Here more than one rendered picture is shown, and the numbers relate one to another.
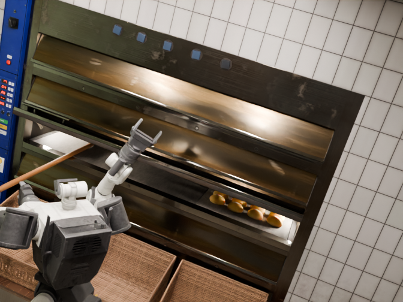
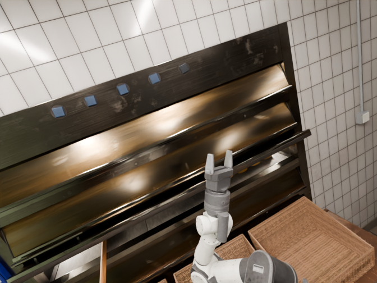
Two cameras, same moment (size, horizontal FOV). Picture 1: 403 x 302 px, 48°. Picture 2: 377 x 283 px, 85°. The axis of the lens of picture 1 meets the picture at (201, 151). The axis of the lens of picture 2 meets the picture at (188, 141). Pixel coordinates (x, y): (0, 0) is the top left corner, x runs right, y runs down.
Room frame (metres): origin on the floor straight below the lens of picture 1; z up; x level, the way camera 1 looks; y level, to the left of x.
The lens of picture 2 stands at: (1.42, 0.61, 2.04)
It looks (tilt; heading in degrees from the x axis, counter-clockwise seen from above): 19 degrees down; 334
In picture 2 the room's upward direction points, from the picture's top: 19 degrees counter-clockwise
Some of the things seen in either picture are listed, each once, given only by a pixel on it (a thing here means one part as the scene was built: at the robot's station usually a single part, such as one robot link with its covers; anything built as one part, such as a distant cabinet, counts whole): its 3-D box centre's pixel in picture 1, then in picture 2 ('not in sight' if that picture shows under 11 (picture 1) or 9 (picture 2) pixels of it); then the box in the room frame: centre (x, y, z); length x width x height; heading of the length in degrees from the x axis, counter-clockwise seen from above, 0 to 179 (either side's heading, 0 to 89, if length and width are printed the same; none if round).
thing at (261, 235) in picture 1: (149, 191); (190, 214); (2.51, 0.24, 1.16); 1.80 x 0.06 x 0.04; 78
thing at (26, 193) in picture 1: (27, 201); not in sight; (1.97, 0.76, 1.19); 0.12 x 0.10 x 0.13; 44
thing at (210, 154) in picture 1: (162, 135); (172, 167); (2.48, 0.24, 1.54); 1.79 x 0.11 x 0.19; 78
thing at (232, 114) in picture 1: (173, 92); (156, 126); (2.48, 0.24, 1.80); 1.79 x 0.11 x 0.19; 78
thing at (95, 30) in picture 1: (183, 58); (142, 92); (2.51, 0.24, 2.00); 1.80 x 0.08 x 0.21; 78
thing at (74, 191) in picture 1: (72, 192); not in sight; (1.67, 0.47, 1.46); 0.10 x 0.07 x 0.09; 134
